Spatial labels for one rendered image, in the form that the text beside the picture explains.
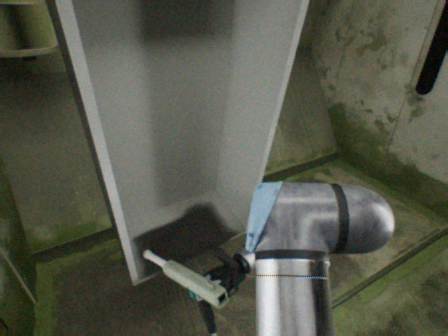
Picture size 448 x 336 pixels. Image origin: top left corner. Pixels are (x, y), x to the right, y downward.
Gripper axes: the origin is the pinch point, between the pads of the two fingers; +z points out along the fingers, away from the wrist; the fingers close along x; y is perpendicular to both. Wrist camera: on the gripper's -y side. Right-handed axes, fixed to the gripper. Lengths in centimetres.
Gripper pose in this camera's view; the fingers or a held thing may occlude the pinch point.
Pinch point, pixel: (197, 293)
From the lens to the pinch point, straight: 96.5
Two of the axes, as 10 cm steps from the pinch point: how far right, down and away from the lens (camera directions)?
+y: 2.3, 9.4, 2.4
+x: -6.7, -0.3, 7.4
